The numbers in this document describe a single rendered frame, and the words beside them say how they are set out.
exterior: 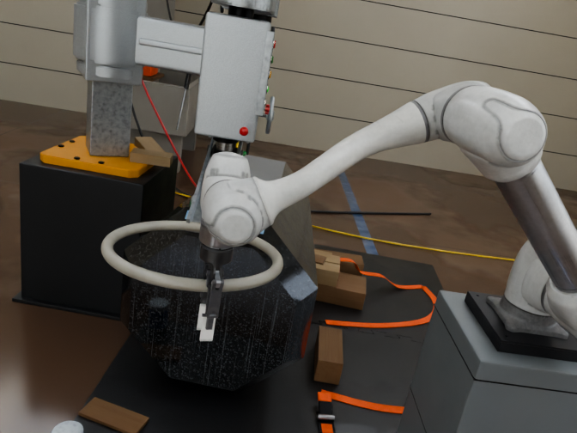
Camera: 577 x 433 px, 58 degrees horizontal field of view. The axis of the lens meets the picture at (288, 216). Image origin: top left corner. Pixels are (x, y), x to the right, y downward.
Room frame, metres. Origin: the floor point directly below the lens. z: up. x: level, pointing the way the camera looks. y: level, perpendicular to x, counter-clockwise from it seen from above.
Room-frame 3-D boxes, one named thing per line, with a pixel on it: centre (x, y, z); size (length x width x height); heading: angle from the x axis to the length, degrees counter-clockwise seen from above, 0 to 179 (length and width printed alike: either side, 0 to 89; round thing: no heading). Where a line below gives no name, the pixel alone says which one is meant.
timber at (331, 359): (2.17, -0.31, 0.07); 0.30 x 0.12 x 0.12; 179
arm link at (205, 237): (1.08, 0.15, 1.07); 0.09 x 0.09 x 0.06
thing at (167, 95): (5.42, 1.44, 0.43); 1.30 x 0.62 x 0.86; 4
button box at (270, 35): (1.87, 0.17, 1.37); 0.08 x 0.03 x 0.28; 4
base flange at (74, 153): (2.58, 0.99, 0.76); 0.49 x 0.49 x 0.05; 89
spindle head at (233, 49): (2.01, 0.29, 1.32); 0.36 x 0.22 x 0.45; 4
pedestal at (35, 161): (2.58, 0.99, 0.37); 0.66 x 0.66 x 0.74; 89
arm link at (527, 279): (1.38, -0.75, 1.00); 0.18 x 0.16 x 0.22; 16
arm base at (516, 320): (1.41, -0.75, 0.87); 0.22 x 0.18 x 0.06; 4
